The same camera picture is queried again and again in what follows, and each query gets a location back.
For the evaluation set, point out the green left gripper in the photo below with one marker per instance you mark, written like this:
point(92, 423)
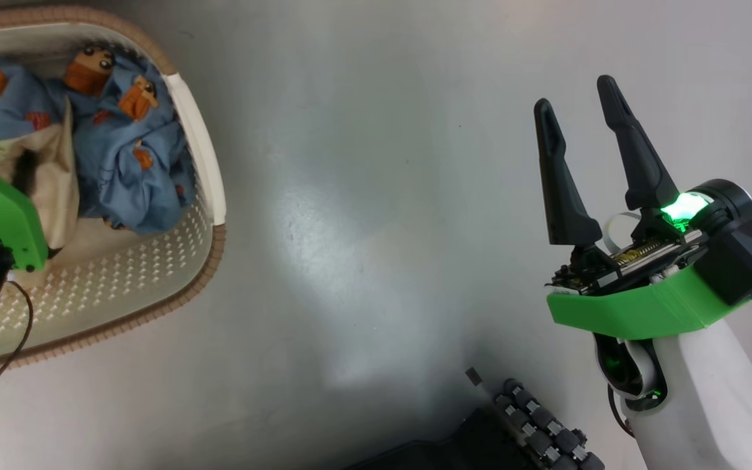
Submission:
point(4, 215)

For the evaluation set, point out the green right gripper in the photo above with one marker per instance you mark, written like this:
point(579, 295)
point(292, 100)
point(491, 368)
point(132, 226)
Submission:
point(643, 307)

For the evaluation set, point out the cream garment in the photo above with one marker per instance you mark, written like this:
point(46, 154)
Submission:
point(59, 189)

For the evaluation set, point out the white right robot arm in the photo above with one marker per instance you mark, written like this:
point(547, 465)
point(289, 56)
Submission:
point(709, 405)

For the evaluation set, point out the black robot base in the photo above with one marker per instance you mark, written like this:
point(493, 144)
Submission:
point(454, 450)

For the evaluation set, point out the cream perforated laundry basket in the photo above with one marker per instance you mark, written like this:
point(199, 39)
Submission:
point(121, 287)

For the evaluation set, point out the grey roller omni wheel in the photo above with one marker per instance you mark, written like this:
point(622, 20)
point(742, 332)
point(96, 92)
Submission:
point(546, 431)

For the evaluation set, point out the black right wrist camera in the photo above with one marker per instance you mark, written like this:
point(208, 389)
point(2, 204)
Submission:
point(748, 254)

